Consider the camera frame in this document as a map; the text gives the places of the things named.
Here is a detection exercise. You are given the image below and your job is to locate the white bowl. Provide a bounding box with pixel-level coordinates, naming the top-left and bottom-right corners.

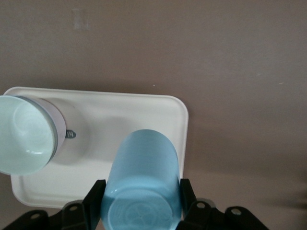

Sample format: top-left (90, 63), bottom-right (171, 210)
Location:
top-left (0, 94), bottom-right (67, 176)

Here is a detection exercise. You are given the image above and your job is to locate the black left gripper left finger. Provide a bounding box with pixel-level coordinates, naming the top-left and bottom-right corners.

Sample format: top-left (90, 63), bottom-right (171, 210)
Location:
top-left (0, 179), bottom-right (106, 230)

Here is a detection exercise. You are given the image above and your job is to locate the light blue cup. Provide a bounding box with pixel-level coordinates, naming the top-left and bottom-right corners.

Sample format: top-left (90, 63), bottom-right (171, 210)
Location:
top-left (100, 129), bottom-right (182, 230)

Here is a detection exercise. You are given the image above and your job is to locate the cream plastic tray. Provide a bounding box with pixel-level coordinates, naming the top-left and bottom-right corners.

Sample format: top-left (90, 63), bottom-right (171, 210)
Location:
top-left (3, 86), bottom-right (189, 209)

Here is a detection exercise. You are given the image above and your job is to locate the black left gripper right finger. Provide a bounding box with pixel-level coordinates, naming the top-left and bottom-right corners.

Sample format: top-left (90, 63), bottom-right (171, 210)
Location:
top-left (177, 178), bottom-right (267, 230)

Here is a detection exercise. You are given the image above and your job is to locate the grey oval sticker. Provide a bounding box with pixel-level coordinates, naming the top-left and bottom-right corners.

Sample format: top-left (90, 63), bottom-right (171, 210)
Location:
top-left (65, 129), bottom-right (78, 140)

